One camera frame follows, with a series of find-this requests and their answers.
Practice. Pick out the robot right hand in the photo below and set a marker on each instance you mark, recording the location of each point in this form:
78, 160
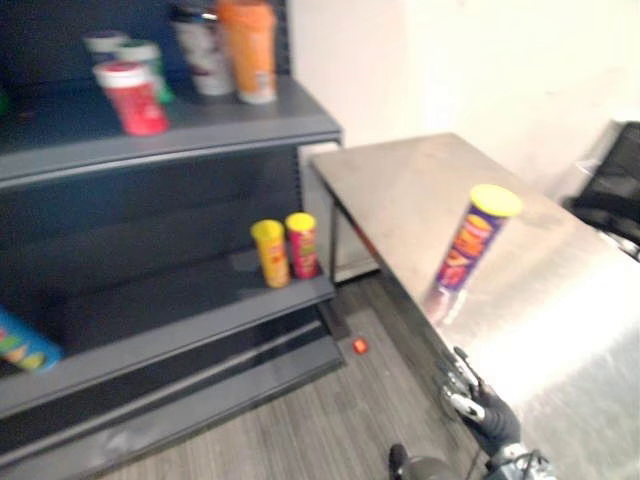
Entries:
480, 405

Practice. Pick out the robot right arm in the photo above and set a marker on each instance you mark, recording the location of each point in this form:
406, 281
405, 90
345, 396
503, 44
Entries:
450, 462

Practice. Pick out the purple chips can yellow lid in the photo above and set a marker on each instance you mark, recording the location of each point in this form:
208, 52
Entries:
467, 245

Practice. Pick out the red chips can yellow lid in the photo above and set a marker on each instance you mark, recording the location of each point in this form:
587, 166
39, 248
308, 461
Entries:
303, 247

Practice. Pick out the dark grey shop shelf unit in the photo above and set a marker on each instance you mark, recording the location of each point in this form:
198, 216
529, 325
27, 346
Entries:
165, 150

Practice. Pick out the red gum canister white lid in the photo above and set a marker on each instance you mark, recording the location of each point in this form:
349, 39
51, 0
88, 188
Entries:
135, 100

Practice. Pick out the blue chips can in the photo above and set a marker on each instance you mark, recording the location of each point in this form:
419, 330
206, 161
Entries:
22, 342

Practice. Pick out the green gum canister white lid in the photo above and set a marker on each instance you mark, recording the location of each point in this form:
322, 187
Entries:
150, 65

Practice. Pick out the small red floor object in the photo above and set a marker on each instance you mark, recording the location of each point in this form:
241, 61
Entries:
359, 346

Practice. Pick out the stainless steel table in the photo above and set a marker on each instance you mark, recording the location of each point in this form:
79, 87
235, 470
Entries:
500, 250

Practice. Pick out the black chair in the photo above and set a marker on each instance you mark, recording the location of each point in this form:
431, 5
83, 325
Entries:
607, 175

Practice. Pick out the orange tall canister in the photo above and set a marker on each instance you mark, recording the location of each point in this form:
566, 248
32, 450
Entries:
250, 50

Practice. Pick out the white cup dark lid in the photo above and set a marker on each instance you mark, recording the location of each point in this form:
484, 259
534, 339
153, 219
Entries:
200, 55

